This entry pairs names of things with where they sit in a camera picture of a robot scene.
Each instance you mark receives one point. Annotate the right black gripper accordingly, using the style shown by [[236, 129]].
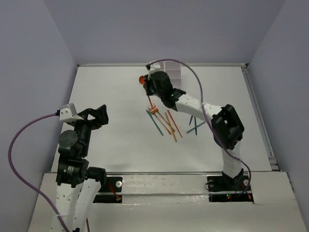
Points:
[[147, 81]]

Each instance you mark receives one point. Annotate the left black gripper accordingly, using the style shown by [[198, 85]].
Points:
[[87, 120]]

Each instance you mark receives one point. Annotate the orange plastic spoon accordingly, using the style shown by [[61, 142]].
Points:
[[143, 81]]

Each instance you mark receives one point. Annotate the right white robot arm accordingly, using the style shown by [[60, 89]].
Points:
[[224, 122]]

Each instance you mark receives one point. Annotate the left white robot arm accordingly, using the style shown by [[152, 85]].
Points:
[[76, 182]]

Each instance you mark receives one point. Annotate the right white divided container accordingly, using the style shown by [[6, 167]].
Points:
[[173, 70]]

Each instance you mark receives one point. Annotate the teal plastic knife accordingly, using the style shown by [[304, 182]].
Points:
[[156, 125]]

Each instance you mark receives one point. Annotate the orange chopstick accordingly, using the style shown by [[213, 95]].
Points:
[[172, 129], [174, 122]]

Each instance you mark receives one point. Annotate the blue-green plastic knife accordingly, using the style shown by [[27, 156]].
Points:
[[195, 124]]

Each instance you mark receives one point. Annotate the teal chopstick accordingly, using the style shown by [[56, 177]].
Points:
[[194, 126]]

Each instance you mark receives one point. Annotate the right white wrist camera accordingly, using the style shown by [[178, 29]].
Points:
[[151, 68]]

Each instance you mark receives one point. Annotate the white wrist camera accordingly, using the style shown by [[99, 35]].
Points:
[[151, 68], [68, 114]]

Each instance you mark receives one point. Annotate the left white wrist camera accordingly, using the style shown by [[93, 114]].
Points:
[[68, 114]]

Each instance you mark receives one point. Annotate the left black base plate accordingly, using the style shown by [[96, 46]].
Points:
[[111, 192]]

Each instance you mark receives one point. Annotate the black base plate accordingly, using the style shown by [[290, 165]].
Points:
[[111, 192], [220, 192]]

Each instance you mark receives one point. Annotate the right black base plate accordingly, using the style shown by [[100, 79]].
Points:
[[220, 192]]

